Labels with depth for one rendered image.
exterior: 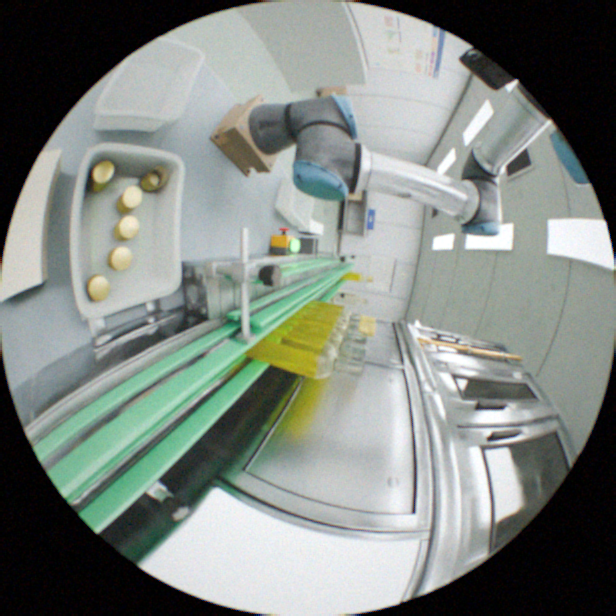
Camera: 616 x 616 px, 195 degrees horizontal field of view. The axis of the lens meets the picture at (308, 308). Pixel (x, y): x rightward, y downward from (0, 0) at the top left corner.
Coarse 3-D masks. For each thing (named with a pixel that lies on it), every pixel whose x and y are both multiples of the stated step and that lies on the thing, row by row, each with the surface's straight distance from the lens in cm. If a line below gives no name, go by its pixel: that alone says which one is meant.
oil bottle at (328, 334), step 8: (288, 320) 40; (280, 328) 37; (288, 328) 37; (296, 328) 37; (304, 328) 37; (312, 328) 38; (320, 328) 38; (328, 328) 38; (312, 336) 35; (320, 336) 35; (328, 336) 35; (336, 336) 36; (336, 344) 35
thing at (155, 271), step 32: (96, 160) 33; (128, 160) 34; (160, 160) 34; (96, 192) 36; (160, 192) 37; (96, 224) 35; (160, 224) 36; (96, 256) 35; (160, 256) 36; (128, 288) 35; (160, 288) 32
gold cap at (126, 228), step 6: (126, 216) 32; (132, 216) 32; (120, 222) 32; (126, 222) 32; (132, 222) 32; (138, 222) 32; (114, 228) 35; (120, 228) 31; (126, 228) 32; (132, 228) 32; (138, 228) 32; (114, 234) 35; (120, 234) 32; (126, 234) 32; (132, 234) 32; (120, 240) 35
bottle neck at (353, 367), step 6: (342, 360) 31; (348, 360) 31; (354, 360) 32; (336, 366) 31; (342, 366) 31; (348, 366) 31; (354, 366) 31; (360, 366) 31; (342, 372) 32; (348, 372) 32; (354, 372) 31; (360, 372) 31
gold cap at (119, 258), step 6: (114, 252) 31; (120, 252) 31; (126, 252) 31; (108, 258) 34; (114, 258) 31; (120, 258) 31; (126, 258) 32; (108, 264) 35; (114, 264) 31; (120, 264) 31; (126, 264) 32; (120, 270) 31
